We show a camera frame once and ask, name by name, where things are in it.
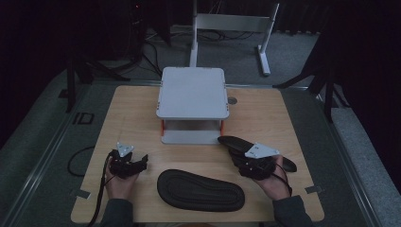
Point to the white two-tier shoe rack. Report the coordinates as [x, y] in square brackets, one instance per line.
[192, 94]

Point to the black tripod stand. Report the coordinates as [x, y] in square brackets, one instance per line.
[327, 91]
[72, 78]

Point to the white metal stand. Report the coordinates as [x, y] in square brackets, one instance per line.
[233, 22]

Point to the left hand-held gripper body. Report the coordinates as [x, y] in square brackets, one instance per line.
[123, 165]

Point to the dark equipment cabinet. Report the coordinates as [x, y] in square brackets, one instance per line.
[126, 28]

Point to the person's right hand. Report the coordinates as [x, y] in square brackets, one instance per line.
[275, 186]

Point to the black slipper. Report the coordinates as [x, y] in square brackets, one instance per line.
[200, 190]
[235, 143]

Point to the round grey table grommet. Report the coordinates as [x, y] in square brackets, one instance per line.
[232, 101]

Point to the person's left hand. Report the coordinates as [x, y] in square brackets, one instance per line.
[121, 187]

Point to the grey tape piece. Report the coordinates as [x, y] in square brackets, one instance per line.
[314, 189]
[83, 194]

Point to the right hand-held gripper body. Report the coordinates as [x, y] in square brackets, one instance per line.
[257, 165]

